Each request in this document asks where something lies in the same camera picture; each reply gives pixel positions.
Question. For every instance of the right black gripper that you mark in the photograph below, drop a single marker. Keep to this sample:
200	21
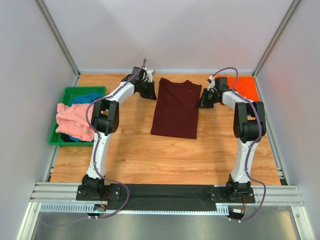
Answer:
208	97

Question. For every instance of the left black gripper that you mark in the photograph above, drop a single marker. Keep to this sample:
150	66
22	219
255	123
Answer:
147	88

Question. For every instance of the maroon t shirt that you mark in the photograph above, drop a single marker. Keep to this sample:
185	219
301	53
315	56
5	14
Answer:
175	112

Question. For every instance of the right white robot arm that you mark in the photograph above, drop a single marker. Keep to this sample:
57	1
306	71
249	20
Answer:
249	126

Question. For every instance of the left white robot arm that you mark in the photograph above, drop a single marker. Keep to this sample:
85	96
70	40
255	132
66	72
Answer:
105	121

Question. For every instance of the folded orange t shirt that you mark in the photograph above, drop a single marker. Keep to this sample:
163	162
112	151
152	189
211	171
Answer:
245	85

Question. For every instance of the blue t shirt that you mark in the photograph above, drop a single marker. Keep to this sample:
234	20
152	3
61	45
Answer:
77	128

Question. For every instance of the pink t shirt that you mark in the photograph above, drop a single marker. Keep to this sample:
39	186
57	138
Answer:
71	120

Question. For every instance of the green plastic bin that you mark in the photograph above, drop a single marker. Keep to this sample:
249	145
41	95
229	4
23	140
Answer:
75	95

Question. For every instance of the black base mat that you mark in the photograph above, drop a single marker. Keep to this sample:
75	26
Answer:
172	197

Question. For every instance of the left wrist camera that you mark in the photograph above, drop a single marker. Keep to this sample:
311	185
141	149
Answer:
149	74

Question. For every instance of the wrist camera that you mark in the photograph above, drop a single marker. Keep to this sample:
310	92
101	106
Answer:
149	74
211	81

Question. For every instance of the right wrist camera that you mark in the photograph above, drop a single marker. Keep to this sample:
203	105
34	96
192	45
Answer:
211	81

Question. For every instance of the aluminium rail frame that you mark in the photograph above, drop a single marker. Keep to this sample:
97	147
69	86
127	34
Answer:
276	195

